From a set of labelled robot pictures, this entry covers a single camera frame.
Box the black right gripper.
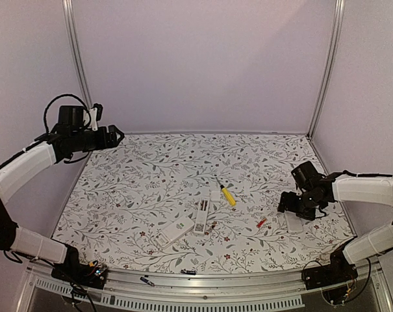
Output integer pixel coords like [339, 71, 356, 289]
[277, 188, 323, 221]

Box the aluminium frame post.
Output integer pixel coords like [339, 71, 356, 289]
[61, 0, 101, 139]
[307, 0, 345, 140]

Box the yellow handled screwdriver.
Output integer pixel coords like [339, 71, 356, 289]
[216, 177, 236, 207]

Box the small white battery cover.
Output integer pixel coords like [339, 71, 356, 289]
[210, 190, 221, 202]

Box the left aluminium frame post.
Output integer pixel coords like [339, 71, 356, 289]
[61, 0, 101, 139]

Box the red loose battery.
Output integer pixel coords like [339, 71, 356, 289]
[257, 218, 267, 228]

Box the aluminium front rail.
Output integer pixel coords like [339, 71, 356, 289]
[15, 259, 393, 311]

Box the right aluminium frame post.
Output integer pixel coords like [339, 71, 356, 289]
[307, 0, 345, 140]

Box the white remote control with batteries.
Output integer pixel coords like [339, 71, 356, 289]
[193, 198, 210, 235]

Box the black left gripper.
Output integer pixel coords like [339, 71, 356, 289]
[71, 124, 125, 151]

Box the floral patterned table mat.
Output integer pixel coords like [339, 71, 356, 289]
[53, 134, 353, 274]

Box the dark battery on rail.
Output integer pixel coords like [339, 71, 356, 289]
[181, 269, 197, 276]

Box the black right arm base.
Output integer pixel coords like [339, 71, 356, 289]
[301, 261, 358, 290]

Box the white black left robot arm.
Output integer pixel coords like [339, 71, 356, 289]
[0, 94, 124, 282]

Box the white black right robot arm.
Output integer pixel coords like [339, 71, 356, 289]
[277, 161, 393, 283]

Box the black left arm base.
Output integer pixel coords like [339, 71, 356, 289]
[51, 257, 108, 289]

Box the white air conditioner remote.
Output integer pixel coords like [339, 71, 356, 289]
[154, 216, 195, 249]

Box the blue battery on rail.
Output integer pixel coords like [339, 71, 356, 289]
[140, 276, 155, 287]

